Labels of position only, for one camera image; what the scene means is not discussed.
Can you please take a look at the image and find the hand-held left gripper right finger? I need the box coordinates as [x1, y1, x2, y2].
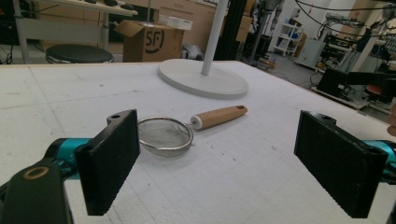
[293, 110, 396, 219]

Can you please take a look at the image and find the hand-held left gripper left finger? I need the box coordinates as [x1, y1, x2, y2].
[45, 108, 141, 217]

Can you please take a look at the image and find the wooden handled mesh strainer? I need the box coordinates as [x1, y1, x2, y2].
[137, 105, 248, 158]

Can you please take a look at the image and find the black round stool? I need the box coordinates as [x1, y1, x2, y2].
[45, 43, 115, 64]

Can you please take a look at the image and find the white cabinet box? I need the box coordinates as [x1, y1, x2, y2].
[294, 37, 327, 69]

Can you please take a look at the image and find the brown cardboard box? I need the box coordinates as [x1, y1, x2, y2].
[113, 20, 185, 63]

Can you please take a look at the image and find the white lamp stand base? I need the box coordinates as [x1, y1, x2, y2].
[157, 0, 249, 101]

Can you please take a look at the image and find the white shelf rack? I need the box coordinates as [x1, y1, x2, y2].
[274, 21, 304, 57]

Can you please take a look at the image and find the white desk with metal legs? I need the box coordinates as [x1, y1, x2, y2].
[12, 0, 139, 64]

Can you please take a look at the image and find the white storage bin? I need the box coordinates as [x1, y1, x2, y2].
[158, 14, 194, 31]

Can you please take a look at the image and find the black metal stand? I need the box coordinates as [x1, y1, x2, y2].
[213, 0, 248, 62]

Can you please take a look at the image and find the black hanging cable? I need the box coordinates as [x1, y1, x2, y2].
[294, 0, 396, 38]

